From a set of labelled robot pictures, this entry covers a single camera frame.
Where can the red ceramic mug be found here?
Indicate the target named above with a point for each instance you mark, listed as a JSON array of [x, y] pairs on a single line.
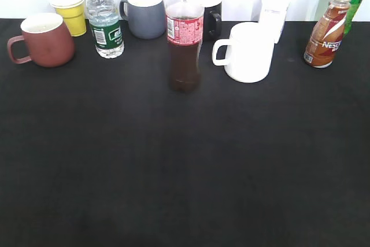
[[47, 39]]

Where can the brown Nescafe coffee bottle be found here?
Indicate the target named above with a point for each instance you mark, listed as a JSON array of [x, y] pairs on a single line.
[[327, 35]]

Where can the black ceramic mug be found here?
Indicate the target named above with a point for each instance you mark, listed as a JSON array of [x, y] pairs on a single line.
[[212, 25]]

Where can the white ceramic mug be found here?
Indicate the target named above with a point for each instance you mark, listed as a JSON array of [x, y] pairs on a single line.
[[247, 54]]

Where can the grey ceramic mug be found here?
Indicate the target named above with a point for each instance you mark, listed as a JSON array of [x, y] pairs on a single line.
[[146, 18]]

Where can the cola bottle red label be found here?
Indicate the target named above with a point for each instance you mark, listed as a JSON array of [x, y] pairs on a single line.
[[185, 28]]

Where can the clear water bottle green label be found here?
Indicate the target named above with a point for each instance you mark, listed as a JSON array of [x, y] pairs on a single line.
[[104, 22]]

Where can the white milk carton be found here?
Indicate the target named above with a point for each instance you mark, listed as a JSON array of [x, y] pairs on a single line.
[[273, 15]]

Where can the yellow paper cup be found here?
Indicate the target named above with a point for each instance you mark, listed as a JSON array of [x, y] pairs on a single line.
[[72, 12]]

